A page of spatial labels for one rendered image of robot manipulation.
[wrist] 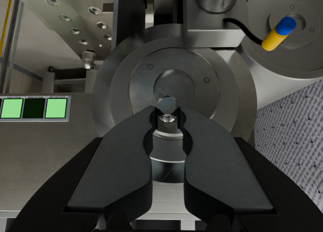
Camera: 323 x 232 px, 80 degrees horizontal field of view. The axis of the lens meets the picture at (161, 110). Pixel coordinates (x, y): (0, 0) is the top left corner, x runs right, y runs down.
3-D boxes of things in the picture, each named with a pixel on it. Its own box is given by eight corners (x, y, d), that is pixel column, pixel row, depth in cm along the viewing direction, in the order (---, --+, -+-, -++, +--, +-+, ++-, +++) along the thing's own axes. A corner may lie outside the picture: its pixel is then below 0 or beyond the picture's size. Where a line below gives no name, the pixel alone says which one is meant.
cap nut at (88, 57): (93, 51, 53) (91, 66, 52) (97, 57, 56) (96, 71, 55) (79, 51, 53) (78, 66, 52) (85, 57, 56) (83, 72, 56)
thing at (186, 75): (229, 56, 16) (211, 147, 14) (223, 67, 18) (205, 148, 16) (141, 37, 16) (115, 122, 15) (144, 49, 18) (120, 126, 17)
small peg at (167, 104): (181, 98, 12) (175, 119, 12) (178, 107, 15) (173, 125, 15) (159, 92, 12) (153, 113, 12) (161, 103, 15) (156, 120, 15)
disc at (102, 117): (247, 19, 19) (268, 182, 16) (245, 23, 19) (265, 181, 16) (95, 25, 19) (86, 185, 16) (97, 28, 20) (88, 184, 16)
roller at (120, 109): (232, 34, 18) (246, 161, 16) (194, 103, 43) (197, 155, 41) (110, 38, 18) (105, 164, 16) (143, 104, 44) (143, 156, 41)
